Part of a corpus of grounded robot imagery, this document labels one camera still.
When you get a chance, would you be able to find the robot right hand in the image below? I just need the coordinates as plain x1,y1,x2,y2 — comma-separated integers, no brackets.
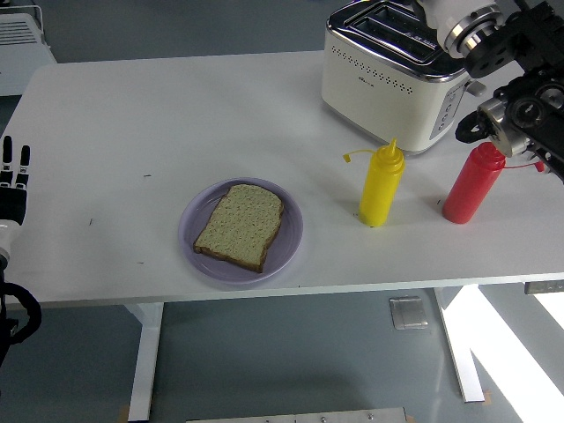
412,0,500,44

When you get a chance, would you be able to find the grey table control panel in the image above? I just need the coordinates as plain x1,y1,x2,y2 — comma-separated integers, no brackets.
523,280,564,295

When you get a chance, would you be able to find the slice of brown bread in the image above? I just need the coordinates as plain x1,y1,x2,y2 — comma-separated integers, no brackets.
192,183,285,274

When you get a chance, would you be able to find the yellow squeeze bottle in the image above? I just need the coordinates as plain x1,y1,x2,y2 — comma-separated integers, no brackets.
342,137,405,229

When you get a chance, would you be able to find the silver floor socket cover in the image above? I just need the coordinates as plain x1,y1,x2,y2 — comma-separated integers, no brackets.
389,295,429,330

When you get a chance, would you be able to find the cream toaster with chrome top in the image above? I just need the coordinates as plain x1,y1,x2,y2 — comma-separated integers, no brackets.
320,0,488,155

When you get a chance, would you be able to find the white slatted heater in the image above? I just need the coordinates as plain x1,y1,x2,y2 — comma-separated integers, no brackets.
0,4,58,97

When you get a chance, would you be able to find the red squeeze bottle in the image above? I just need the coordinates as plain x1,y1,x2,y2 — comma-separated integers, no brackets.
442,141,545,225

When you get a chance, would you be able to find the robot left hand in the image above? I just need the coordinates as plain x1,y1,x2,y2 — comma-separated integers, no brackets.
0,135,32,260

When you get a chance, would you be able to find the purple plastic plate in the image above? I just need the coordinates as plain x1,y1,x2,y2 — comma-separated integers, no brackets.
178,177,304,286

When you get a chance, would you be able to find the white table leg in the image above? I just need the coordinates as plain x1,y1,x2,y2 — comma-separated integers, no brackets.
124,302,165,422
431,286,493,403

